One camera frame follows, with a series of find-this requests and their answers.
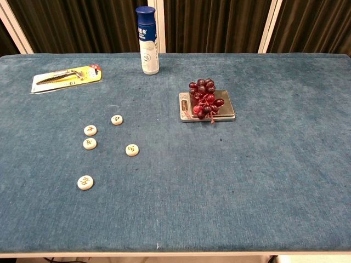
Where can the wooden disc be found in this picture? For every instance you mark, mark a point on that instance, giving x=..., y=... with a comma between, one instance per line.
x=90, y=130
x=117, y=119
x=132, y=150
x=89, y=143
x=85, y=182

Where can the wooden disc bottom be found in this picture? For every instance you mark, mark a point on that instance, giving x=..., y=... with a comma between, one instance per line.
x=85, y=182

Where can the blue table cloth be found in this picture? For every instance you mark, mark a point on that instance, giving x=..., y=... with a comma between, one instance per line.
x=192, y=178

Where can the red grape bunch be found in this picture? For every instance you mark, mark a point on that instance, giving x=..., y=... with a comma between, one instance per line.
x=203, y=89

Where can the silver digital kitchen scale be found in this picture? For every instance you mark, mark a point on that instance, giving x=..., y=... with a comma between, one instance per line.
x=227, y=107

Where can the white bottle with blue cap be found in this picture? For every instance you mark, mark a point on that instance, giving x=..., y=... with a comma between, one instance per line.
x=149, y=54

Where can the razor in yellow blister pack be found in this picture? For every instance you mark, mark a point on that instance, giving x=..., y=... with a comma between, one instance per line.
x=90, y=72

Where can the dark pleated curtain panel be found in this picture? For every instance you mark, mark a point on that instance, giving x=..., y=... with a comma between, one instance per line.
x=211, y=24
x=310, y=24
x=82, y=24
x=5, y=43

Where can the white frame post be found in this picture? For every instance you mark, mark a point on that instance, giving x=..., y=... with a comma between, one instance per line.
x=16, y=30
x=270, y=27
x=161, y=27

